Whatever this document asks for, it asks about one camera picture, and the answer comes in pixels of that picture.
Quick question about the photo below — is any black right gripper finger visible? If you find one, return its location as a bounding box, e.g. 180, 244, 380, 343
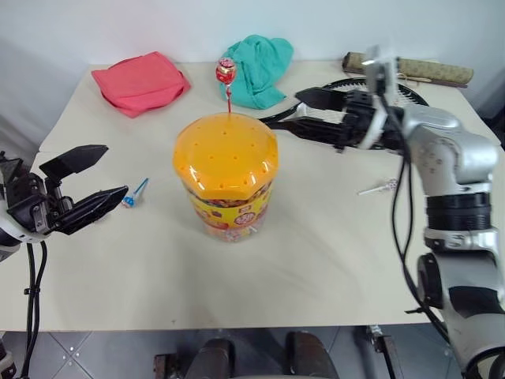
294, 86, 349, 112
275, 114, 345, 151

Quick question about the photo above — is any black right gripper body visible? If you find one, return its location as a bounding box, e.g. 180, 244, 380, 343
335, 88, 382, 154

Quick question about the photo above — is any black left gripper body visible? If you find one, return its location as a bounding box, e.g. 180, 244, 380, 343
0, 152, 76, 238

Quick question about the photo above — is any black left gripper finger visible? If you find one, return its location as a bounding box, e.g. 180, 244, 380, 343
38, 144, 110, 186
50, 185, 130, 236

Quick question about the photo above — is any lollipop jar with orange lid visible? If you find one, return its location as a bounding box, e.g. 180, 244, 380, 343
171, 111, 280, 243

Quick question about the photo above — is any blue wrapped lollipop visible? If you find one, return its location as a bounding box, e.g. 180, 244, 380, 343
120, 177, 151, 209

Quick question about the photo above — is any teal crumpled cloth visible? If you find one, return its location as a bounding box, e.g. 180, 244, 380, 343
219, 34, 295, 111

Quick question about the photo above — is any white pink wrapped lollipop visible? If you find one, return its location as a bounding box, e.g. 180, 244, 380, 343
357, 178, 399, 197

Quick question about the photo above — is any beige rolled mat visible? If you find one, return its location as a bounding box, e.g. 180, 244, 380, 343
341, 51, 475, 88

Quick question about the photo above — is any red folded cloth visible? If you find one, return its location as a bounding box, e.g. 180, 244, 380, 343
91, 51, 193, 119

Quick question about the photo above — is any red wrapped lollipop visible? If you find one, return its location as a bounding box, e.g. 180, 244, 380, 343
214, 56, 238, 116

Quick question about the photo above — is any dark bulky object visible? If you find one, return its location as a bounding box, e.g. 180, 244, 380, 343
0, 333, 17, 379

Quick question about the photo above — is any small dark block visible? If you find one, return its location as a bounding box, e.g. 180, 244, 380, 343
152, 353, 179, 379

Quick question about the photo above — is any dark rounded shape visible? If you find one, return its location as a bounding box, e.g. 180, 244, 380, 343
184, 338, 238, 379
284, 331, 337, 379

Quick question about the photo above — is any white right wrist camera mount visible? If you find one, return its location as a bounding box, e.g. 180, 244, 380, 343
359, 44, 400, 150

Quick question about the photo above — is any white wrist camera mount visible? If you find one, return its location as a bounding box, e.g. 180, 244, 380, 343
0, 211, 47, 248
359, 44, 400, 150

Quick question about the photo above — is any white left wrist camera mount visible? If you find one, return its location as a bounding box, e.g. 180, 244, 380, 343
0, 211, 47, 248

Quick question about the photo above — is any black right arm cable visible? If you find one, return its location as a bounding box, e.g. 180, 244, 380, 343
376, 88, 453, 347

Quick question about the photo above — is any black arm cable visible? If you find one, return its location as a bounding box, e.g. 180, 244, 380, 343
20, 239, 49, 379
376, 88, 453, 347

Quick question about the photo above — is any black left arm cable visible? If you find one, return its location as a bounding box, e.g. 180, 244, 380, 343
20, 239, 49, 379

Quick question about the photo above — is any metal table frame bracket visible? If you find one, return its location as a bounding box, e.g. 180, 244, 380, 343
364, 324, 400, 379

